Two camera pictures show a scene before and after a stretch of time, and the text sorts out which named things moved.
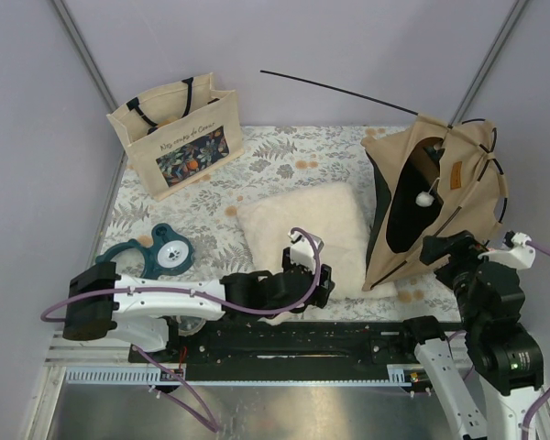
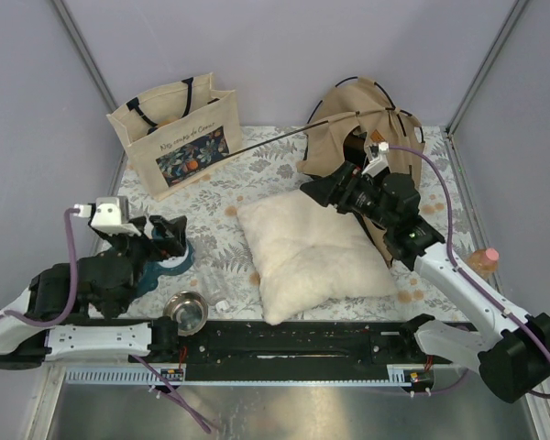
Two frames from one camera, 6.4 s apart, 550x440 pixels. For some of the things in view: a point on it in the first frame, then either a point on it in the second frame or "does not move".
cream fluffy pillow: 335,214 does not move
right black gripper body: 465,260 -> 358,195
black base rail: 357,350 does not move
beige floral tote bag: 181,134 does not move
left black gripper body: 318,296 -> 143,248
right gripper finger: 434,247 -> 324,190
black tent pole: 415,112 -> 325,121
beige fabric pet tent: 423,178 -> 358,122
